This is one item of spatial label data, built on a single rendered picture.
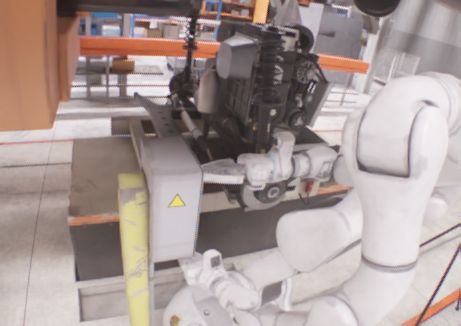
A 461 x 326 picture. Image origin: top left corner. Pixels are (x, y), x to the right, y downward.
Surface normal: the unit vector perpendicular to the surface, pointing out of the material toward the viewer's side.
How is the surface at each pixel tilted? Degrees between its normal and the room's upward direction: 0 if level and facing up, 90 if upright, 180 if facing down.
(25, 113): 90
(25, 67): 90
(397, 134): 76
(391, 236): 82
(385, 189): 94
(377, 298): 91
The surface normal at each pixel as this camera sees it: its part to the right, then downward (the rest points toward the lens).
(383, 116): -0.77, -0.30
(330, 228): -0.84, 0.11
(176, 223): 0.38, 0.48
